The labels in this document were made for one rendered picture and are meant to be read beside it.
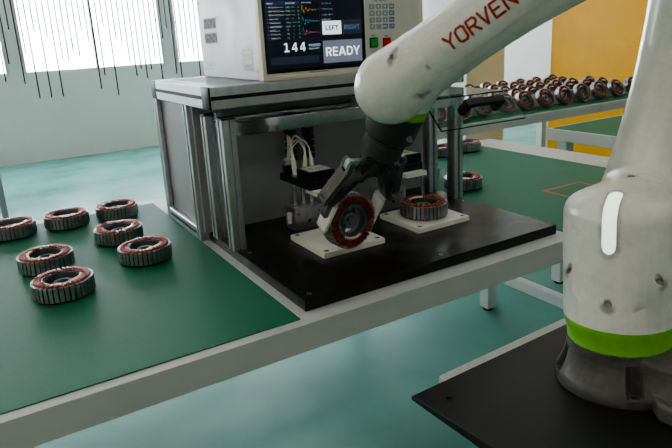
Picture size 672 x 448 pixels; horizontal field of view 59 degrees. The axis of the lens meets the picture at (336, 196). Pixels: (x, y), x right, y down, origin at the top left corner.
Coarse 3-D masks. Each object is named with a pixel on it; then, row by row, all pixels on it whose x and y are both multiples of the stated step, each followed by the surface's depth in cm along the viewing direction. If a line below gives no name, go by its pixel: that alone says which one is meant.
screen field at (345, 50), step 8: (328, 40) 133; (336, 40) 134; (344, 40) 135; (352, 40) 136; (360, 40) 137; (328, 48) 133; (336, 48) 134; (344, 48) 135; (352, 48) 136; (360, 48) 137; (328, 56) 134; (336, 56) 135; (344, 56) 136; (352, 56) 137; (360, 56) 138
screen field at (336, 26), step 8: (328, 24) 132; (336, 24) 133; (344, 24) 134; (352, 24) 135; (360, 24) 136; (328, 32) 132; (336, 32) 133; (344, 32) 134; (352, 32) 136; (360, 32) 137
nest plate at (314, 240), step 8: (304, 232) 132; (312, 232) 132; (320, 232) 132; (296, 240) 129; (304, 240) 127; (312, 240) 127; (320, 240) 127; (368, 240) 125; (376, 240) 125; (384, 240) 126; (312, 248) 123; (320, 248) 122; (328, 248) 122; (336, 248) 121; (352, 248) 122; (360, 248) 123; (320, 256) 120; (328, 256) 119
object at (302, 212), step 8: (288, 208) 138; (296, 208) 136; (304, 208) 137; (312, 208) 138; (320, 208) 139; (296, 216) 136; (304, 216) 137; (312, 216) 139; (288, 224) 140; (296, 224) 137; (304, 224) 138; (312, 224) 139
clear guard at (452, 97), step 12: (444, 96) 126; (456, 96) 125; (468, 96) 127; (480, 96) 128; (504, 96) 131; (432, 108) 121; (444, 108) 122; (456, 108) 123; (480, 108) 126; (504, 108) 129; (516, 108) 130; (444, 120) 120; (456, 120) 121; (468, 120) 122; (480, 120) 124; (492, 120) 125; (504, 120) 126
